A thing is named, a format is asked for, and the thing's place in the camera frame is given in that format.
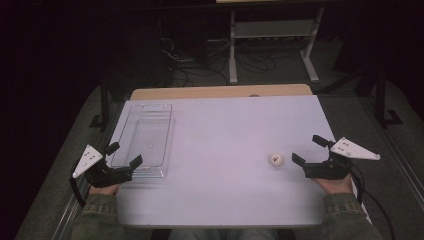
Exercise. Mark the black metal stand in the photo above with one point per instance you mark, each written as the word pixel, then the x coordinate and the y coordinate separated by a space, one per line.
pixel 104 103
pixel 380 96

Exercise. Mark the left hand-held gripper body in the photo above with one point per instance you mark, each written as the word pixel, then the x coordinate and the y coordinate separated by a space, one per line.
pixel 103 175

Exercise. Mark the white metal desk frame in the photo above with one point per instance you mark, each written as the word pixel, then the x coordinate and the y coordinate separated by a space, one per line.
pixel 273 29

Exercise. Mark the person's right hand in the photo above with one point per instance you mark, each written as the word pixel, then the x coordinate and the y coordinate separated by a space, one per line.
pixel 333 186

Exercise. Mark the clear plastic tray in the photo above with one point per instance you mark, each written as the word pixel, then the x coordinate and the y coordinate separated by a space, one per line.
pixel 146 140

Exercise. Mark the white ball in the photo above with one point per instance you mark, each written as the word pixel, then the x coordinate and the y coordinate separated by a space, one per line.
pixel 276 160

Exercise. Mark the wooden table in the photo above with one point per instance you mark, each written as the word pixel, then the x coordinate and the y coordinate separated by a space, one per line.
pixel 220 91

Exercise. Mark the person's left hand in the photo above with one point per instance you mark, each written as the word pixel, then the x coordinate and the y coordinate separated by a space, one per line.
pixel 104 190

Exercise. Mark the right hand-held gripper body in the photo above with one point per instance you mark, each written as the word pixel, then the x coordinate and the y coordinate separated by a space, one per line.
pixel 325 170

